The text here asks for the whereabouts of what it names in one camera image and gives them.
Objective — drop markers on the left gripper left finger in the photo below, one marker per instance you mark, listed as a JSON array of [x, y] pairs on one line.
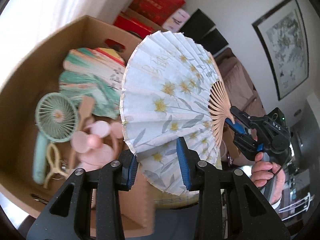
[[129, 167]]

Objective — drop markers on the person right hand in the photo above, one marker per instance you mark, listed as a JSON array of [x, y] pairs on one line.
[[263, 171]]

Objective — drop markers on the framed ink painting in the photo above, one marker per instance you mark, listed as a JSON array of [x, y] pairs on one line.
[[282, 34]]

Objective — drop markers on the red gift box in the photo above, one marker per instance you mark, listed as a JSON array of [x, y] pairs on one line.
[[158, 11], [133, 26]]

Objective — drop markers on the red gift box top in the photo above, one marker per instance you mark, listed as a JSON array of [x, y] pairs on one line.
[[158, 11]]

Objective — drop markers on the large brown carton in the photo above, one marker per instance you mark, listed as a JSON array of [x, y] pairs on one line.
[[133, 15]]

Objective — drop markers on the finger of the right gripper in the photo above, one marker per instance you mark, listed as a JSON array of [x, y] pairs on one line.
[[242, 140], [242, 120]]

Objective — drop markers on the mint green handheld fan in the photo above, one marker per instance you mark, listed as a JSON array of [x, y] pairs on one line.
[[56, 119]]

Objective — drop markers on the green painted round fan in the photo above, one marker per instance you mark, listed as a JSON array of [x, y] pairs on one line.
[[96, 73]]

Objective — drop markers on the red gift box lower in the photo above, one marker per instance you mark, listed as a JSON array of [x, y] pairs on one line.
[[133, 26]]

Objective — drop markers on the black speaker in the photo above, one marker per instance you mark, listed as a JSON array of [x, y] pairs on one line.
[[213, 42], [197, 26]]

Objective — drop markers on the pink handheld fan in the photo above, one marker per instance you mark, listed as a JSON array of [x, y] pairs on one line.
[[97, 144]]

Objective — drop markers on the black speaker right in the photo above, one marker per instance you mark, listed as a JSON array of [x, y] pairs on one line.
[[213, 42]]

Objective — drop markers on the white floral folding fan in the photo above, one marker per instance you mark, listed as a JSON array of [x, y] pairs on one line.
[[172, 88]]

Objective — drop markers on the brown sofa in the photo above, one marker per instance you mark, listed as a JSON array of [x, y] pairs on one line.
[[242, 94]]

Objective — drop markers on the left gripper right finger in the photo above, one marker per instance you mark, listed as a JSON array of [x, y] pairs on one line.
[[190, 166]]

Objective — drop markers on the pink white small box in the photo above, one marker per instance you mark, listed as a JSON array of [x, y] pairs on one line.
[[175, 22]]

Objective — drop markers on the open brown cardboard box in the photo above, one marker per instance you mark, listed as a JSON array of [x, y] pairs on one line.
[[62, 161]]

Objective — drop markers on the black speaker left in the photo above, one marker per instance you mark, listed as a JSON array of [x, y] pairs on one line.
[[197, 26]]

